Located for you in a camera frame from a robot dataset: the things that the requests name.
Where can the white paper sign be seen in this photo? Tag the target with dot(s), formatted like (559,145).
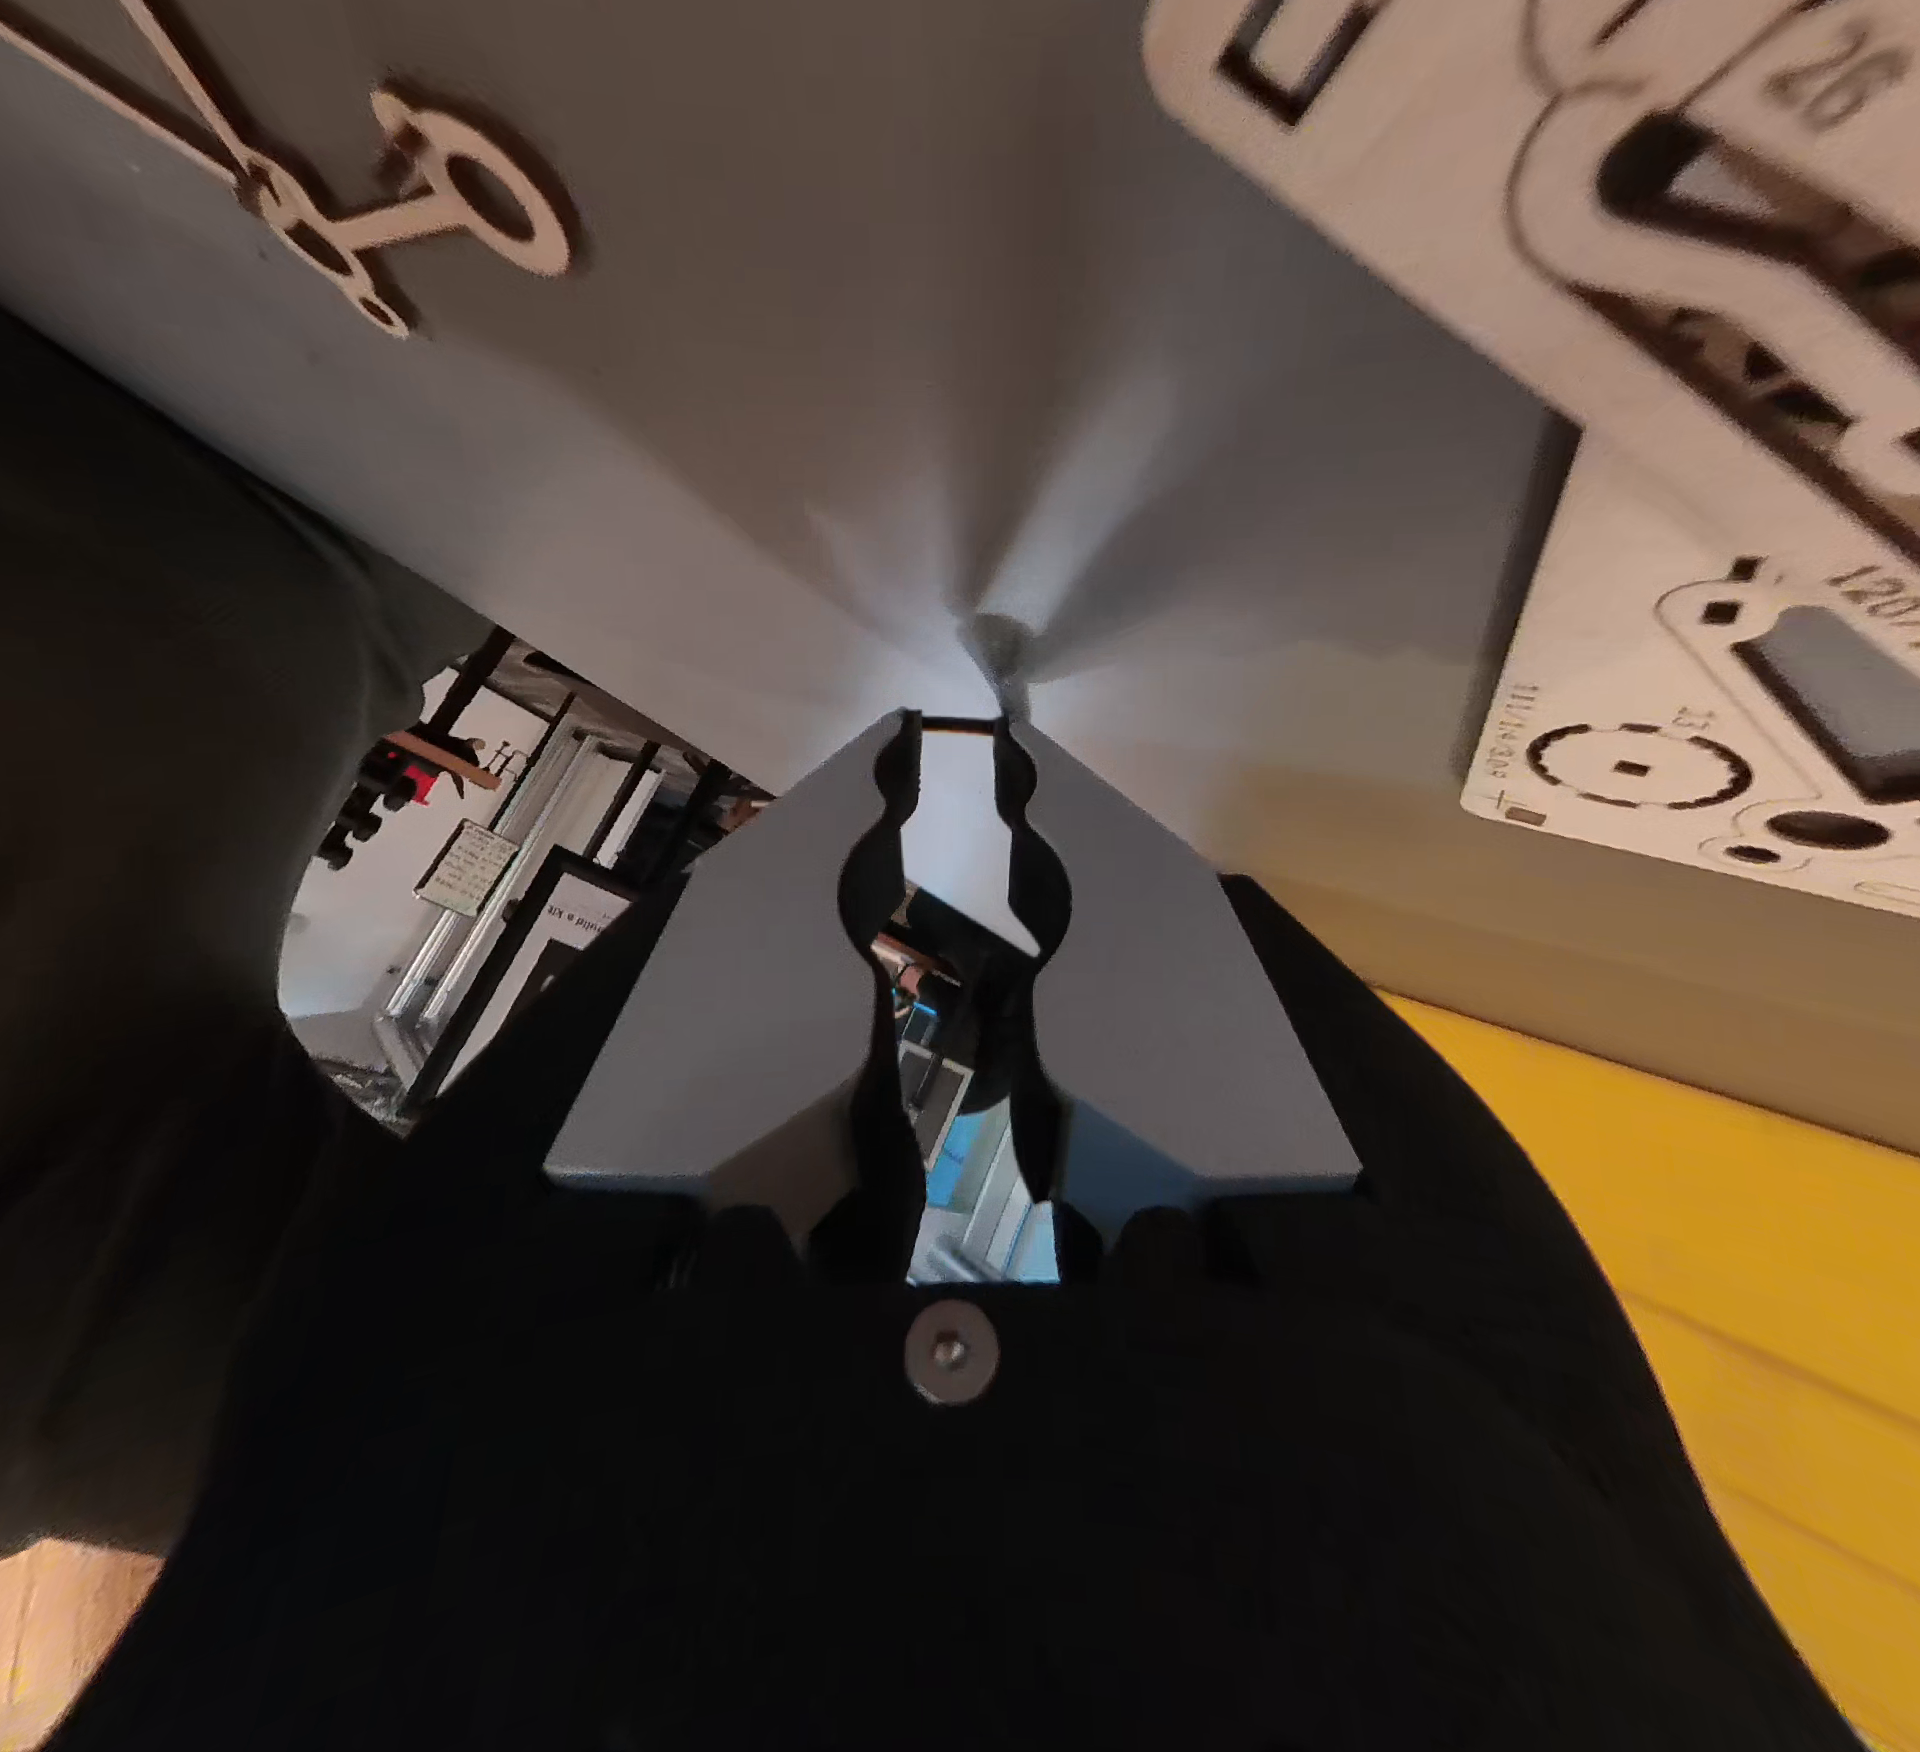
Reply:
(469,866)

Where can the yellow panel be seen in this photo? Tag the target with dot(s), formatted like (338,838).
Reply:
(1769,1257)

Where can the person's dark clothed torso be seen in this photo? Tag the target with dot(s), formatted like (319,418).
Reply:
(149,807)

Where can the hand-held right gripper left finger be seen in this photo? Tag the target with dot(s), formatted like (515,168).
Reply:
(721,1002)

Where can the black framed notice board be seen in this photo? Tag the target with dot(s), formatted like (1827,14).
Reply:
(553,945)

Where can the laser-cut wooden parts sheet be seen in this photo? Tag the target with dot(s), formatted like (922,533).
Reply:
(1590,641)
(1396,132)

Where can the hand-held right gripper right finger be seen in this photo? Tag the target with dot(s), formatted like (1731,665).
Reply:
(1185,1017)

